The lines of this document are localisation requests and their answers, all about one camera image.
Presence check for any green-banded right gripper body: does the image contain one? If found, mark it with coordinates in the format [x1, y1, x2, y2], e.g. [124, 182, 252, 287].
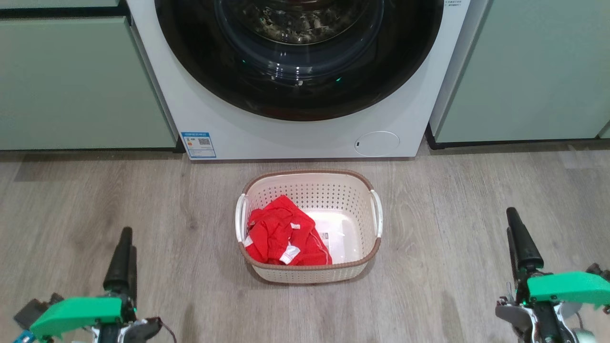
[496, 272, 610, 343]

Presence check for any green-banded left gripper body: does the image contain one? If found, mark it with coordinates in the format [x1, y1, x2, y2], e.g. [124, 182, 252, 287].
[30, 295, 163, 343]

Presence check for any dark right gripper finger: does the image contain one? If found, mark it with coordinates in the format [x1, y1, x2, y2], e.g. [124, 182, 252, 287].
[507, 229, 520, 286]
[506, 207, 544, 273]

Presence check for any green cabinet beside hinge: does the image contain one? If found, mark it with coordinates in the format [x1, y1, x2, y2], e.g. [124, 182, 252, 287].
[0, 0, 179, 151]

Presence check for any wide green cabinet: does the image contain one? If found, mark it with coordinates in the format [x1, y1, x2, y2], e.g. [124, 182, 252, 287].
[429, 0, 610, 143]

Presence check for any white front-load washing machine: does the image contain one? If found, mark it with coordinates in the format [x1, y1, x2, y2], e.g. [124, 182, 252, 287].
[125, 0, 472, 161]

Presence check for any blue energy label sticker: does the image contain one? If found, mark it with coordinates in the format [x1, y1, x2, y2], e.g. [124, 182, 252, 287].
[181, 132, 217, 160]

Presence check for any white basket product label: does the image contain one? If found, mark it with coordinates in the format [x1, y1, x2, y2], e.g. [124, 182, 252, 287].
[318, 232, 345, 249]

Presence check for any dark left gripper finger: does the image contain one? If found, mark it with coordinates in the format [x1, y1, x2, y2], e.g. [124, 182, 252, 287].
[103, 227, 133, 295]
[130, 247, 138, 308]

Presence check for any round white filter cover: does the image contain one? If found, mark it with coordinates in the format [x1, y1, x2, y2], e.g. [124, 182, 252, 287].
[354, 131, 400, 157]

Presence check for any steel perforated washer drum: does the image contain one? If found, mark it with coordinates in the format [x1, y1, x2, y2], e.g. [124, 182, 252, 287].
[241, 0, 370, 46]

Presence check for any red garment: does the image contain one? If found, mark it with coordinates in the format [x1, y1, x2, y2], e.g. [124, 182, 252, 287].
[244, 224, 333, 266]
[247, 194, 316, 248]

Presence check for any cream perforated laundry basket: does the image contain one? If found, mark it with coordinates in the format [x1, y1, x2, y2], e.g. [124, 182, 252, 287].
[234, 169, 383, 285]

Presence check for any washing machine glass door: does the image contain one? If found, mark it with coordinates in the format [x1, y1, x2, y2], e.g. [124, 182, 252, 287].
[154, 0, 445, 121]

